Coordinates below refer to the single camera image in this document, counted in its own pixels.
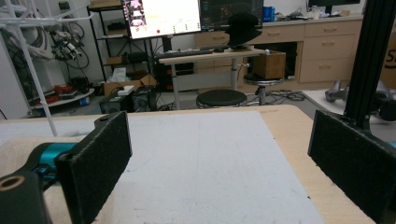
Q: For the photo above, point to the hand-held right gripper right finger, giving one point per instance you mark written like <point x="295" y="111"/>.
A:
<point x="351" y="158"/>

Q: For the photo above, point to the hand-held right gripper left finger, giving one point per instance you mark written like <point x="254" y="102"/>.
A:
<point x="93" y="161"/>

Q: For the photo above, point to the grey controller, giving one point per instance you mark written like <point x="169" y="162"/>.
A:
<point x="334" y="93"/>

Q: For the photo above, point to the white round base shelf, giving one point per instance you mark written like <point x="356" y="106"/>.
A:
<point x="62" y="101"/>

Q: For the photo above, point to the small white box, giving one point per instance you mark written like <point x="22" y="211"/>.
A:
<point x="126" y="90"/>

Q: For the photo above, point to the black computer case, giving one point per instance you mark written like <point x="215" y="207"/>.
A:
<point x="143" y="99"/>

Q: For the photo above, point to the open cardboard box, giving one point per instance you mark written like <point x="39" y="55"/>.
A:
<point x="137" y="83"/>

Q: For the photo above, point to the large cardboard box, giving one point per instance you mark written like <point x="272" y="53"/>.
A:
<point x="390" y="62"/>

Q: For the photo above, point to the white foam mat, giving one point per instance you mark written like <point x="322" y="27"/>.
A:
<point x="202" y="161"/>

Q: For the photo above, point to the wooden cabinet with drawers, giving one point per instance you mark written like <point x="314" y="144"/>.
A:
<point x="327" y="46"/>

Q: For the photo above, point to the chrome stool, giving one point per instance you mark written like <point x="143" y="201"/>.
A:
<point x="263" y="81"/>

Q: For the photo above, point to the black shelf rack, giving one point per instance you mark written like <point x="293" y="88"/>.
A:
<point x="96" y="40"/>

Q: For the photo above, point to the black keyboard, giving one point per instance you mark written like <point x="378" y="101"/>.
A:
<point x="183" y="53"/>

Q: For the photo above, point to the black round stool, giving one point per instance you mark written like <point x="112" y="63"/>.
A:
<point x="221" y="98"/>

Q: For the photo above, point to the wooden standing desk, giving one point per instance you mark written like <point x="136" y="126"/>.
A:
<point x="199" y="57"/>

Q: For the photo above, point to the bright computer monitor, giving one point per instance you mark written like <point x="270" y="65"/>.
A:
<point x="168" y="15"/>

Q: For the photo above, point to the blue box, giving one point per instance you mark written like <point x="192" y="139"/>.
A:
<point x="268" y="14"/>

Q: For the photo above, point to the black hat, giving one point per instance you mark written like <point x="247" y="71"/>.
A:
<point x="243" y="31"/>

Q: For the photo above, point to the black computer mouse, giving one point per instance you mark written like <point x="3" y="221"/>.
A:
<point x="221" y="48"/>

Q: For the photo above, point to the dark computer monitor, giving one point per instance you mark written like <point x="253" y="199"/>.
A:
<point x="218" y="12"/>

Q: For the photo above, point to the black aluminium post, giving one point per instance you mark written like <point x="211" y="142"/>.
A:
<point x="370" y="62"/>

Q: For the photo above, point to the white metal frame stand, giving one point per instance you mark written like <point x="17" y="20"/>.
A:
<point x="31" y="74"/>

